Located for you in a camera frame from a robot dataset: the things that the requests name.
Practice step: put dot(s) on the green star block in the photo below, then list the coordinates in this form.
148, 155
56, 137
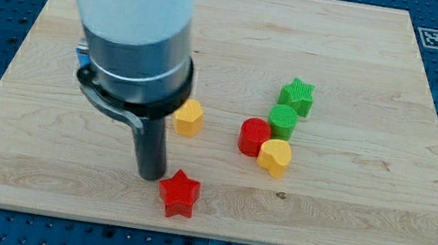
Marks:
298, 95

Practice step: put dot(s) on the light wooden board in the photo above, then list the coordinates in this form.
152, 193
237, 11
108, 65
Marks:
364, 169

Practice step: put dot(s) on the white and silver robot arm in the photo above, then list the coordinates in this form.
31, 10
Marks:
139, 54

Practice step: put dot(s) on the blue block behind arm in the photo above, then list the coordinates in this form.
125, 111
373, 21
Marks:
82, 52

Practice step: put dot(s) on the white fiducial marker tag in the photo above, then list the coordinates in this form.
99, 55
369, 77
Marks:
428, 37

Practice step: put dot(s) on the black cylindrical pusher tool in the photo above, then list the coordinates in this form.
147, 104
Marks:
146, 120

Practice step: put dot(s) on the red cylinder block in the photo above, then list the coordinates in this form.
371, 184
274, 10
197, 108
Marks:
252, 134

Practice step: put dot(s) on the green cylinder block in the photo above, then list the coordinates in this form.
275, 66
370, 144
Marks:
282, 120

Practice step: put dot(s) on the yellow heart block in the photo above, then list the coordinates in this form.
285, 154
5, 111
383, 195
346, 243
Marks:
275, 156

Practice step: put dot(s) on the yellow hexagon block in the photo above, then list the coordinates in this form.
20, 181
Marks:
188, 119

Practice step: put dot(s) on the red star block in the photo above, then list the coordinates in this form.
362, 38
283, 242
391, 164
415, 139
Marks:
179, 194

